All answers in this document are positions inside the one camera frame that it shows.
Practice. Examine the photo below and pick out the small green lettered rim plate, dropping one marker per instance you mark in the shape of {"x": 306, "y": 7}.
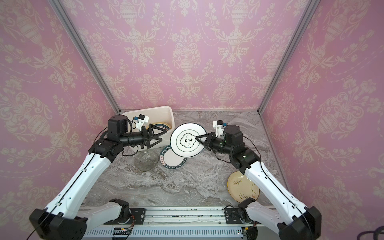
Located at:
{"x": 170, "y": 160}

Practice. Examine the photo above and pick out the beige plate brown rim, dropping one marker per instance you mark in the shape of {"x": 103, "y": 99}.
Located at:
{"x": 241, "y": 188}

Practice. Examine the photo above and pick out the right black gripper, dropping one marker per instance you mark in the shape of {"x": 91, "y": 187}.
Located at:
{"x": 211, "y": 142}

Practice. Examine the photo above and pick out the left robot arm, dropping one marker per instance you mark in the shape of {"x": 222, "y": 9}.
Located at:
{"x": 60, "y": 219}

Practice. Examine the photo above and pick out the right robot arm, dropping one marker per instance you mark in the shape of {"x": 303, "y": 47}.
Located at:
{"x": 291, "y": 219}

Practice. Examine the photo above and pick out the large green red rimmed plate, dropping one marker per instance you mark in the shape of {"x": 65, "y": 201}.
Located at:
{"x": 162, "y": 125}

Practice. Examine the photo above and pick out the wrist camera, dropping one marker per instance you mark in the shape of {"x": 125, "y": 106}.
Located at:
{"x": 219, "y": 127}
{"x": 140, "y": 121}

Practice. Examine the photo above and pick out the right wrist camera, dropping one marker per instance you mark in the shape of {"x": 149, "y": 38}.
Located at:
{"x": 219, "y": 127}

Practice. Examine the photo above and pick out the white plastic bin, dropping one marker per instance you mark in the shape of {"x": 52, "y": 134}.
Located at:
{"x": 158, "y": 115}

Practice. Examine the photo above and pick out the clear glass plate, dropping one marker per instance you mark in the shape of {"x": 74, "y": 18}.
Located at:
{"x": 146, "y": 160}

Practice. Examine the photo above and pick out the right corner aluminium post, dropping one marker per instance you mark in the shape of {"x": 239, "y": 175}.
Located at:
{"x": 293, "y": 43}

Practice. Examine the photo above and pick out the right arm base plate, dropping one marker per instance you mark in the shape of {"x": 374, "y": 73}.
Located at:
{"x": 236, "y": 216}

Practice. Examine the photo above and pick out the aluminium mounting rail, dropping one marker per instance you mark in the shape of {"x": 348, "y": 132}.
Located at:
{"x": 182, "y": 215}

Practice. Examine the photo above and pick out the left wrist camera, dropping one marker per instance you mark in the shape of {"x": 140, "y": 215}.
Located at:
{"x": 140, "y": 121}

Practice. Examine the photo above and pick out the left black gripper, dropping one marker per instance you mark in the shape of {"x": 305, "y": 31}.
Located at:
{"x": 146, "y": 140}

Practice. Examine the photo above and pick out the left corner aluminium post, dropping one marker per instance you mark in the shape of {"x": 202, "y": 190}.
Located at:
{"x": 75, "y": 36}

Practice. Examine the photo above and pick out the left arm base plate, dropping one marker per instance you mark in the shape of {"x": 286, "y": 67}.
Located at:
{"x": 134, "y": 216}

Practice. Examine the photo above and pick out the corner aluminium post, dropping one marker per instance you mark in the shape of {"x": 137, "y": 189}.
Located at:
{"x": 75, "y": 36}
{"x": 293, "y": 43}

